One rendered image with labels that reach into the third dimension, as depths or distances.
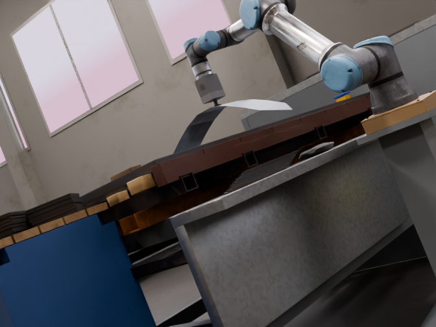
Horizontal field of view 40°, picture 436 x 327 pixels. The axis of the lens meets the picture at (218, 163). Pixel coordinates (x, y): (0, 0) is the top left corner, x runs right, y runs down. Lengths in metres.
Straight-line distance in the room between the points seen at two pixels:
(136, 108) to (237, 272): 5.92
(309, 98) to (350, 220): 1.18
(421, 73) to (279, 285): 1.47
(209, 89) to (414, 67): 1.00
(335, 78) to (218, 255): 0.66
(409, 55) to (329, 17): 3.18
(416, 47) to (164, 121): 4.71
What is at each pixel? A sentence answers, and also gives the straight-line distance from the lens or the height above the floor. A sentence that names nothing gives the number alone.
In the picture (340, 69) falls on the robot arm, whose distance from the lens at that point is 1.86.
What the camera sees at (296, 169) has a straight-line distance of 1.71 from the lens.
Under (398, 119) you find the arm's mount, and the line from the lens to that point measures 1.91.
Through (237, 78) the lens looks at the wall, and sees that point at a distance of 6.57.
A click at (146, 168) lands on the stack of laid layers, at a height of 0.83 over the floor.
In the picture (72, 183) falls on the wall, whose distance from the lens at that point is 8.54.
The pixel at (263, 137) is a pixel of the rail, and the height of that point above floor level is 0.80.
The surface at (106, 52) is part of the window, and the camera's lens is 7.70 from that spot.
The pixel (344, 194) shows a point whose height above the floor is 0.51.
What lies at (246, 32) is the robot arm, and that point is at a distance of 2.41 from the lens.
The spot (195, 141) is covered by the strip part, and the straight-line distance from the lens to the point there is 2.67.
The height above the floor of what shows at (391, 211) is 0.36.
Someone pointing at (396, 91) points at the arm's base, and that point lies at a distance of 1.97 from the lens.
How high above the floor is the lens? 0.71
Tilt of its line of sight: 2 degrees up
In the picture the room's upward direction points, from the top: 22 degrees counter-clockwise
